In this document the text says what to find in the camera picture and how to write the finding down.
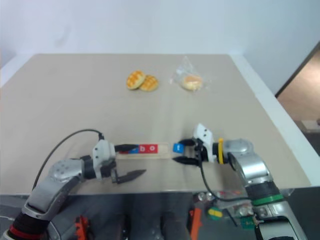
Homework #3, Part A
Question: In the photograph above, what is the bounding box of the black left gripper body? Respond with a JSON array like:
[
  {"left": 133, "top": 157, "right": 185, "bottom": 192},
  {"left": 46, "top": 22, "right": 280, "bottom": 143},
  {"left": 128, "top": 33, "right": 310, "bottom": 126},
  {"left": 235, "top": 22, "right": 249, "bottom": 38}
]
[{"left": 101, "top": 159, "right": 120, "bottom": 185}]

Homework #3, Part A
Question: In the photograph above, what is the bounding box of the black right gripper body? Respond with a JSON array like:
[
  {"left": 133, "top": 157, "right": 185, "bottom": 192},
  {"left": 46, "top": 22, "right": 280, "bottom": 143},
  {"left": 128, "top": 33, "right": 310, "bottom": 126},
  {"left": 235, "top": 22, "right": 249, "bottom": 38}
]
[{"left": 191, "top": 138, "right": 210, "bottom": 164}]

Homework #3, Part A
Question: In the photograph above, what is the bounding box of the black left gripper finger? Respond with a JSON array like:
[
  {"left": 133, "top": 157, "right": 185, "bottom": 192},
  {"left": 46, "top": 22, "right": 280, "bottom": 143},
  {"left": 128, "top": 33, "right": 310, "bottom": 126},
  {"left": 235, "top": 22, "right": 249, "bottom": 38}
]
[
  {"left": 114, "top": 143, "right": 140, "bottom": 153},
  {"left": 116, "top": 169, "right": 147, "bottom": 185}
]

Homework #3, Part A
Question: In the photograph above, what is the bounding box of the wooden letter tray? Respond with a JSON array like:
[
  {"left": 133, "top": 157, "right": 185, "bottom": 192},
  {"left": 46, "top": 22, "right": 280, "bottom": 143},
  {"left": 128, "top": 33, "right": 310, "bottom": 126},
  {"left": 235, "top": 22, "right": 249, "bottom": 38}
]
[{"left": 116, "top": 141, "right": 170, "bottom": 160}]

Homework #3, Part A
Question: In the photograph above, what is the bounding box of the yellow zip tie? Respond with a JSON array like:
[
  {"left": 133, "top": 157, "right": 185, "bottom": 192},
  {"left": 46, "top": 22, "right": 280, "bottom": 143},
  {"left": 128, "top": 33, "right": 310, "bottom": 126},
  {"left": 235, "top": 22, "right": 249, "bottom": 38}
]
[{"left": 216, "top": 138, "right": 226, "bottom": 165}]

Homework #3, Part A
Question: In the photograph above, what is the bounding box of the green yellow round object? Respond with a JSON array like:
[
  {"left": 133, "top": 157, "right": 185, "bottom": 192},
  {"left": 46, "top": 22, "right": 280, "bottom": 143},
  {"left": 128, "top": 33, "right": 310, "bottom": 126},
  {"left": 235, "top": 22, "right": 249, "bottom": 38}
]
[{"left": 208, "top": 206, "right": 223, "bottom": 221}]

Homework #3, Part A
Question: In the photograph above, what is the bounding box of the pale round bun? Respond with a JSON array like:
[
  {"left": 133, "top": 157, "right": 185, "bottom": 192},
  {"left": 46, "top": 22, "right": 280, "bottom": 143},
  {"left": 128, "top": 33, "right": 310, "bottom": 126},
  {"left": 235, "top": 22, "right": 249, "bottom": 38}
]
[{"left": 181, "top": 75, "right": 203, "bottom": 91}]

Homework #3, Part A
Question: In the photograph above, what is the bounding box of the orange black tool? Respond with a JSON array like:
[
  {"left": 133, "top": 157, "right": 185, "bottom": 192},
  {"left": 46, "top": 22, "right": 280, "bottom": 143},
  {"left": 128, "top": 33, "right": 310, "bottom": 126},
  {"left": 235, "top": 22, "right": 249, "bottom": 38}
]
[{"left": 75, "top": 215, "right": 90, "bottom": 240}]

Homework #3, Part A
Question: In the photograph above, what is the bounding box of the golden grid-pattern bun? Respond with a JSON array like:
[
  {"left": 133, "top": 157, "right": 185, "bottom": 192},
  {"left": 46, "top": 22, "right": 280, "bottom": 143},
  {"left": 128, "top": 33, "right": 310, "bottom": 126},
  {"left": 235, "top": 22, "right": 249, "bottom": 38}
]
[
  {"left": 126, "top": 70, "right": 147, "bottom": 90},
  {"left": 139, "top": 74, "right": 159, "bottom": 92}
]

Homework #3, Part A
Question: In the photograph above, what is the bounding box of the bagged bun in plastic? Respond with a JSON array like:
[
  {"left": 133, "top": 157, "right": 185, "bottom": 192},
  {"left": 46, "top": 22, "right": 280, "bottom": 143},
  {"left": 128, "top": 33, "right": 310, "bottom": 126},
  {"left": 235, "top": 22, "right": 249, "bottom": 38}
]
[{"left": 169, "top": 55, "right": 213, "bottom": 93}]

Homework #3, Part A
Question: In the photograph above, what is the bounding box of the green circuit board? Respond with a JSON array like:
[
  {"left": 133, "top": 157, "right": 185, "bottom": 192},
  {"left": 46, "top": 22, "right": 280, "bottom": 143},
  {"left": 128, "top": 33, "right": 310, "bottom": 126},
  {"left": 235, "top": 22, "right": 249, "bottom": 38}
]
[{"left": 241, "top": 216, "right": 255, "bottom": 230}]

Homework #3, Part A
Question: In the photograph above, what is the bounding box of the beige box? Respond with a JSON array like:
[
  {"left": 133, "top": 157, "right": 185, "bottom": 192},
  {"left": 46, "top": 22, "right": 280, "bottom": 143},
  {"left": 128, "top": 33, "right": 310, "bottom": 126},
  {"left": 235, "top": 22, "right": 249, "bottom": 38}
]
[{"left": 301, "top": 119, "right": 320, "bottom": 132}]

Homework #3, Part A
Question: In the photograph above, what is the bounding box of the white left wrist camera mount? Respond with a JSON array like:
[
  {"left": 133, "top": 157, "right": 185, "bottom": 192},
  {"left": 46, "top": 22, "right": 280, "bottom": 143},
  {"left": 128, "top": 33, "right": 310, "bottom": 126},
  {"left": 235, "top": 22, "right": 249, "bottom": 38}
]
[{"left": 92, "top": 139, "right": 117, "bottom": 181}]

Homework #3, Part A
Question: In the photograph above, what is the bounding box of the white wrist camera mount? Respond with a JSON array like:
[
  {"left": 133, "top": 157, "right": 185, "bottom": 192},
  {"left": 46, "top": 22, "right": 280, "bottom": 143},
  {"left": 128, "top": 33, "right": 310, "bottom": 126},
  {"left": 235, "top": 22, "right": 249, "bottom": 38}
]
[
  {"left": 92, "top": 139, "right": 117, "bottom": 181},
  {"left": 191, "top": 122, "right": 220, "bottom": 163}
]

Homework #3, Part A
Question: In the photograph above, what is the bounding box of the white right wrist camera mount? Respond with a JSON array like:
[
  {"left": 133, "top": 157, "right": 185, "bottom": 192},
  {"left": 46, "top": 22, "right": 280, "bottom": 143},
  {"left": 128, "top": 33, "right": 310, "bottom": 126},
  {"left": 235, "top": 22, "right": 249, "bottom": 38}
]
[{"left": 191, "top": 122, "right": 220, "bottom": 163}]

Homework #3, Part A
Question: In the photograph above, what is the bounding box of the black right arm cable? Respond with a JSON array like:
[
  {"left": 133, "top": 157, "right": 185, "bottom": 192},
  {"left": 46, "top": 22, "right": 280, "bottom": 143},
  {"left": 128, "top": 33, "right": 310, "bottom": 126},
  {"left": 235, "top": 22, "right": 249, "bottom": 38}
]
[{"left": 198, "top": 159, "right": 254, "bottom": 202}]

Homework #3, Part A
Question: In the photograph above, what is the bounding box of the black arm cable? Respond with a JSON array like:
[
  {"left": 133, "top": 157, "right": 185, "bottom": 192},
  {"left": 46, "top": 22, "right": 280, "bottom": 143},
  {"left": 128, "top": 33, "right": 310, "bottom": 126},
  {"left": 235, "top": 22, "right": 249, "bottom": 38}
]
[
  {"left": 198, "top": 159, "right": 254, "bottom": 202},
  {"left": 32, "top": 129, "right": 105, "bottom": 191}
]

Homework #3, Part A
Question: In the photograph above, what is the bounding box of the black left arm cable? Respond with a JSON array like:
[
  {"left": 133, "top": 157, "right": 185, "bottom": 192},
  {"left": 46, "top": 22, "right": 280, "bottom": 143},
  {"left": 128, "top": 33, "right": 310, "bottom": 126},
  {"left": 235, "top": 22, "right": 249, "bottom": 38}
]
[{"left": 32, "top": 129, "right": 105, "bottom": 191}]

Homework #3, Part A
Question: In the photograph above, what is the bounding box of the orange tool handle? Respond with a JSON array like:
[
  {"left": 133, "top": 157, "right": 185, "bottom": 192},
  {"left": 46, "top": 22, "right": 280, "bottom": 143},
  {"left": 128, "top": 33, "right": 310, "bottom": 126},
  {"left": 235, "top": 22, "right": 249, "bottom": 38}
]
[{"left": 189, "top": 207, "right": 203, "bottom": 237}]

